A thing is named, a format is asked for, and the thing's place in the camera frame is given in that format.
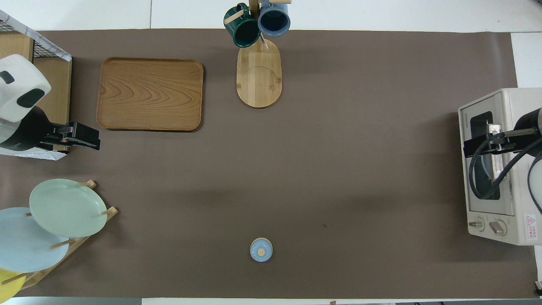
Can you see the wooden serving tray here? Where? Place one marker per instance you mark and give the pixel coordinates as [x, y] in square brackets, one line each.
[148, 93]

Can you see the beige toaster oven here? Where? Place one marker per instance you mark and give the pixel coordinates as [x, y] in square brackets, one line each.
[525, 190]

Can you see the wooden plate rack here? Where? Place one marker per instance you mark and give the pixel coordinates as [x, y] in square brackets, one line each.
[80, 243]

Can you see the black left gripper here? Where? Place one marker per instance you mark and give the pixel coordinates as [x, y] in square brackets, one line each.
[57, 137]

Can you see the light blue racked plate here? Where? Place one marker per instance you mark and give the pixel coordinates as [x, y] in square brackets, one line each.
[21, 245]

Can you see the blue mug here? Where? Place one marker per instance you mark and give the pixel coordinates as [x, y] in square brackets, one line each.
[274, 19]

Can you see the dark green mug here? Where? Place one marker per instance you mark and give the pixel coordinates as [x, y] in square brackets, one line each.
[245, 31]

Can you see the wooden mug tree stand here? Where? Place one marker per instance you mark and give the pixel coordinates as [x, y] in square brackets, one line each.
[259, 80]

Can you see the yellow plate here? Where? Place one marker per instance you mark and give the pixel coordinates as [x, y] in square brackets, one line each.
[7, 288]

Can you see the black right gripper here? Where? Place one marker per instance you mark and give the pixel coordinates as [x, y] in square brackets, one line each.
[506, 144]

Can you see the pale green plate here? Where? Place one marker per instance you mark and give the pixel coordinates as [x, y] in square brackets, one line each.
[67, 207]

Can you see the brown table mat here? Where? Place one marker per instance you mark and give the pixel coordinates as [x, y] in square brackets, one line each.
[338, 148]

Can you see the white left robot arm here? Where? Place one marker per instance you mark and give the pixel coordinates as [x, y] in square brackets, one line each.
[17, 84]

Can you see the silver oven knob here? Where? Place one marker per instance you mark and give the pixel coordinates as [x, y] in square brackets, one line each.
[498, 228]
[476, 223]

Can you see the marble print basket cloth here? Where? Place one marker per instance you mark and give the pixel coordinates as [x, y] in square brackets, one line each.
[59, 53]
[42, 155]

